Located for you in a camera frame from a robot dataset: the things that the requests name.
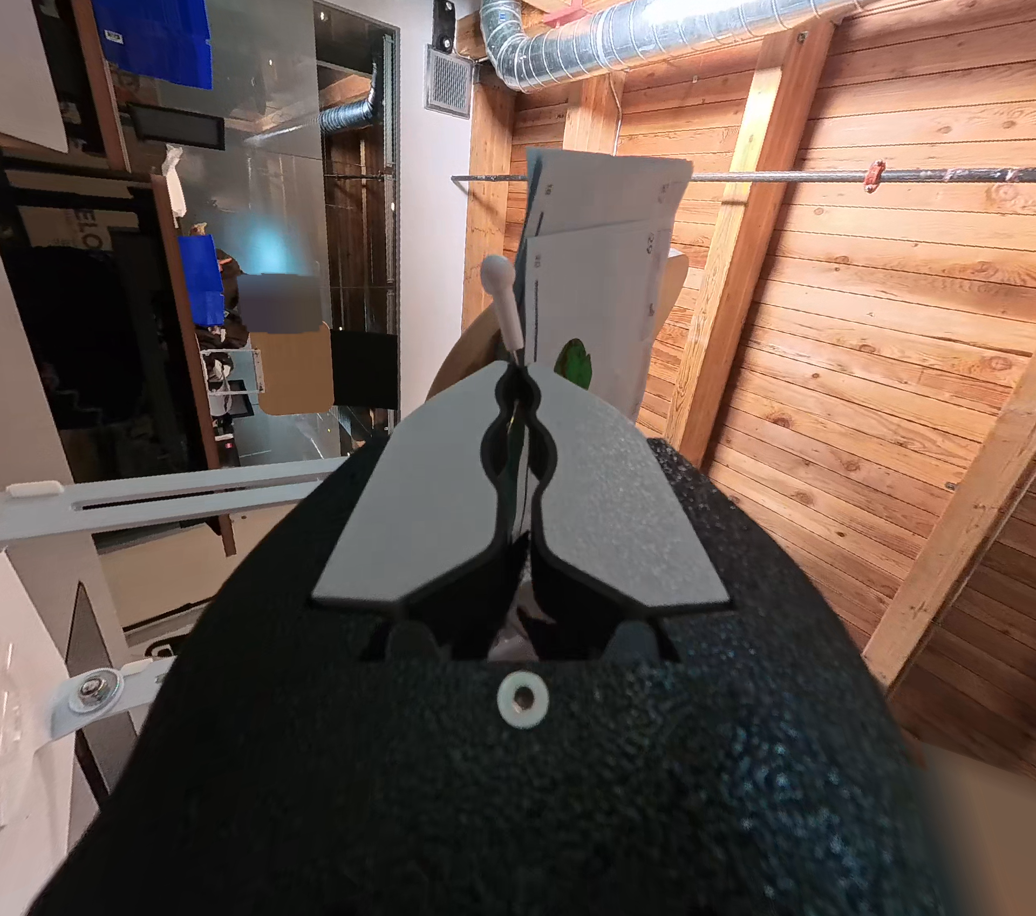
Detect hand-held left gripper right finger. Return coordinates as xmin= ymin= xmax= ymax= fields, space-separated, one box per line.
xmin=520 ymin=365 xmax=735 ymax=619

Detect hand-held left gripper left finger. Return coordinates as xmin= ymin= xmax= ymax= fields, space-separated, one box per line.
xmin=310 ymin=361 xmax=519 ymax=616

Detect white lego stem piece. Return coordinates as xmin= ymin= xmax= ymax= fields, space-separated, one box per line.
xmin=480 ymin=256 xmax=527 ymax=370

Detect lego instruction booklet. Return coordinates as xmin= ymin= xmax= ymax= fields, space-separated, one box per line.
xmin=518 ymin=148 xmax=696 ymax=419

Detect blue storage bin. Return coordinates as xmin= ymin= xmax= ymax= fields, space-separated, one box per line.
xmin=178 ymin=234 xmax=227 ymax=328

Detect wooden beam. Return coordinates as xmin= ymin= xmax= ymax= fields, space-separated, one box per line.
xmin=862 ymin=357 xmax=1036 ymax=690
xmin=664 ymin=19 xmax=836 ymax=465

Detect thin metal rod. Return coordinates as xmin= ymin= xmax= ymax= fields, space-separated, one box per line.
xmin=452 ymin=163 xmax=1036 ymax=188

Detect white crumpled paper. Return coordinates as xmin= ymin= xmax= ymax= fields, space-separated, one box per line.
xmin=160 ymin=143 xmax=189 ymax=216

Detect metal vent grille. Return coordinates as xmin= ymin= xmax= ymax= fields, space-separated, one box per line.
xmin=425 ymin=45 xmax=474 ymax=119

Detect cardboard box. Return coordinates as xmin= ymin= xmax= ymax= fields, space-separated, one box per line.
xmin=0 ymin=167 xmax=155 ymax=261

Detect black flat panel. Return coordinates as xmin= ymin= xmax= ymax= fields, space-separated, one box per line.
xmin=128 ymin=104 xmax=227 ymax=153

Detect white bracket with bolt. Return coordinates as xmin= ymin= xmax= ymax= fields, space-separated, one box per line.
xmin=49 ymin=653 xmax=176 ymax=744

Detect thin silver spiral duct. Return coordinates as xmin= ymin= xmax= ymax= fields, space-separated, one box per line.
xmin=319 ymin=64 xmax=381 ymax=133

